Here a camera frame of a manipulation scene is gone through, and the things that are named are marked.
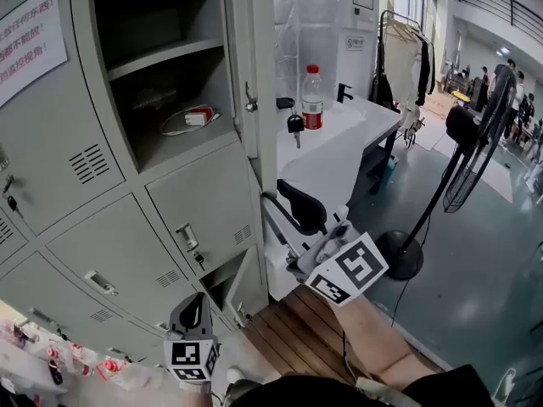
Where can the person's left forearm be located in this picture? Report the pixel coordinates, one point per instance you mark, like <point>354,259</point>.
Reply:
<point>197,399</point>

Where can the black balcony railing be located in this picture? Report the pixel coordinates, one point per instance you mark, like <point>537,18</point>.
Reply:
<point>500,7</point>

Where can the person's right forearm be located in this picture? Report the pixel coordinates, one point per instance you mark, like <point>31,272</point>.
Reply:
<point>382,346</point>

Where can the clothes rack with garments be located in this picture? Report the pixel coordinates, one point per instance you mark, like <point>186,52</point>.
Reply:
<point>407,57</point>

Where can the small red box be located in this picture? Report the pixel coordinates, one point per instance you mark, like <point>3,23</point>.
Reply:
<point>208,112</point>

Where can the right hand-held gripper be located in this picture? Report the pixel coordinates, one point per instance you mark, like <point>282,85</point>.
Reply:
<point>352,269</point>

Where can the grey metal locker cabinet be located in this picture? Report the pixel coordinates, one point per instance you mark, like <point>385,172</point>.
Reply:
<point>106,235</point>

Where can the white paper notice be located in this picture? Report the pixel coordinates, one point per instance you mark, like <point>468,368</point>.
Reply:
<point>29,45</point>

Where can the red-cap plastic bottle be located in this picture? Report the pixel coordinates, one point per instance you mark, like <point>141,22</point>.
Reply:
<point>312,100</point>

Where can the person's left hand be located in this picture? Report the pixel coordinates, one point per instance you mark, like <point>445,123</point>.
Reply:
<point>193,386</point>

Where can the white wall sign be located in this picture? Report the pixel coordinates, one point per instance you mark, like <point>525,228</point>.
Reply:
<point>354,42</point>

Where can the person's black shirt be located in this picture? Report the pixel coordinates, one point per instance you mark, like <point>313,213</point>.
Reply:
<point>339,392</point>

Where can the person's olive trousers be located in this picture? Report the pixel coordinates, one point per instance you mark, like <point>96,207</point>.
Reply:
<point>244,390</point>

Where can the grey plastic bag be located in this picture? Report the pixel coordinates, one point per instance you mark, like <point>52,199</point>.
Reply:
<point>155,98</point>

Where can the wooden slat platform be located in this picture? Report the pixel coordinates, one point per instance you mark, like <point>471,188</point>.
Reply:
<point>297,341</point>

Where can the grey metal locker door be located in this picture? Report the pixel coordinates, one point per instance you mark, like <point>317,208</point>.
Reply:
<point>55,291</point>
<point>252,282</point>
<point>265,57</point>

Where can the black pedestal fan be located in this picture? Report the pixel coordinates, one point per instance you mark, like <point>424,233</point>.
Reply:
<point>460,123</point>

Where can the white table dark legs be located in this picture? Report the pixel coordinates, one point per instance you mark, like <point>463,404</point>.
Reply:
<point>382,117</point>

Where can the person's left white shoe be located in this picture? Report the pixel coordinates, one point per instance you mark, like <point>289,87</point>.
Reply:
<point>234,375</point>

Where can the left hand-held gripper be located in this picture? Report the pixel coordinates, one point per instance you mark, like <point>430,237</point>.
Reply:
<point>186,354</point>

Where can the white charger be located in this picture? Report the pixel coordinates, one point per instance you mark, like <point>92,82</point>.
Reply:
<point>194,119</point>

